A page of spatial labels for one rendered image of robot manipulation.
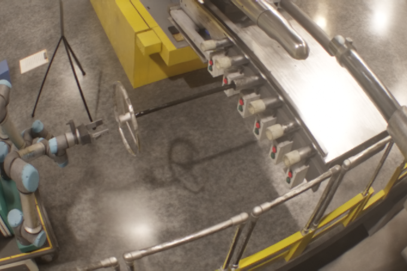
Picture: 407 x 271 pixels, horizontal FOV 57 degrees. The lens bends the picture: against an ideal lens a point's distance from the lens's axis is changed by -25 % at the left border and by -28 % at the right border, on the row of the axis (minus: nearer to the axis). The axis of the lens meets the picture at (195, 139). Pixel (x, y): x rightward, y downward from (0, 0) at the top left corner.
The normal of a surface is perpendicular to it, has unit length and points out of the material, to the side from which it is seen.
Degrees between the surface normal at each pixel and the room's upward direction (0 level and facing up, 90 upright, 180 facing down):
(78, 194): 0
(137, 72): 90
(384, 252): 0
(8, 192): 0
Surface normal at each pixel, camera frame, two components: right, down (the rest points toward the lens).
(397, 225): 0.07, -0.63
